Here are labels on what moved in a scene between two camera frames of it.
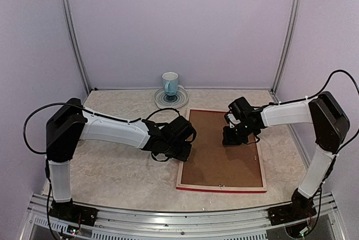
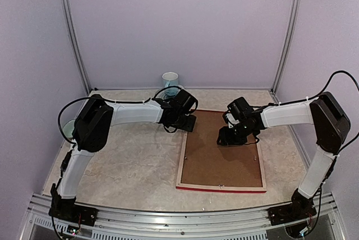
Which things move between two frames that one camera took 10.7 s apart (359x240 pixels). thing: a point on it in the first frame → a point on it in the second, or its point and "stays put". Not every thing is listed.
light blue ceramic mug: [170, 83] stays put
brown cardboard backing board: [211, 163] stays put
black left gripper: [184, 155] → [190, 125]
